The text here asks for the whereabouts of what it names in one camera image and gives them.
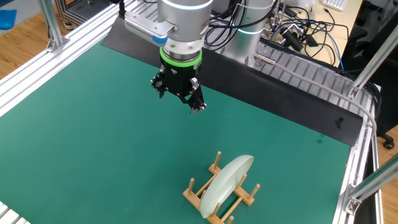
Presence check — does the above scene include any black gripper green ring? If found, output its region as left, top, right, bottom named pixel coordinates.
left=150, top=49, right=208, bottom=116

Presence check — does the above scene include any pale green dish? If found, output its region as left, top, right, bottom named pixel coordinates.
left=199, top=154, right=254, bottom=219

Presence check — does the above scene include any wooden dish rack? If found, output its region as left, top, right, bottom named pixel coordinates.
left=182, top=151, right=261, bottom=224

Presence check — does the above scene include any black rubber mat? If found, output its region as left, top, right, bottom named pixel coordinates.
left=101, top=15, right=364, bottom=147

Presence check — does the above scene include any green table mat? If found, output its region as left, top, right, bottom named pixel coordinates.
left=0, top=40, right=352, bottom=224

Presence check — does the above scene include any black box with striped edges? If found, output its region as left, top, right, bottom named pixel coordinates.
left=55, top=0, right=121, bottom=31

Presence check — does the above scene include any white keyboard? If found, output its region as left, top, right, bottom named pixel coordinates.
left=321, top=0, right=349, bottom=12

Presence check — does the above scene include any beige desk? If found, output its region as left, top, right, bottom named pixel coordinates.
left=273, top=0, right=364, bottom=68

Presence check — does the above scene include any blue plastic object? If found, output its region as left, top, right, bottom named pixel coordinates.
left=0, top=8, right=18, bottom=30

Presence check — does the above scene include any black office chair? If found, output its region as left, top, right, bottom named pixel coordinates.
left=340, top=0, right=398, bottom=151

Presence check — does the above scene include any black cable bundle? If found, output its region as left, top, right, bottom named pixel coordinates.
left=203, top=0, right=249, bottom=52

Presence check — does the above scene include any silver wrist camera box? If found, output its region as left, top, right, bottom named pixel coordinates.
left=123, top=11, right=178, bottom=47

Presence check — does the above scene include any grey hose with metal connector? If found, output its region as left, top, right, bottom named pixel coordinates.
left=254, top=52, right=378, bottom=139

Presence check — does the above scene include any aluminium frame post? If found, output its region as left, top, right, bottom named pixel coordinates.
left=348, top=23, right=398, bottom=100
left=37, top=0, right=71, bottom=53
left=343, top=161, right=398, bottom=216

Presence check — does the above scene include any aluminium profile table frame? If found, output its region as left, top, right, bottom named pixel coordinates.
left=0, top=0, right=385, bottom=224

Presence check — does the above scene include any blue cable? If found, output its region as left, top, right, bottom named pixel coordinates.
left=279, top=14, right=345, bottom=72

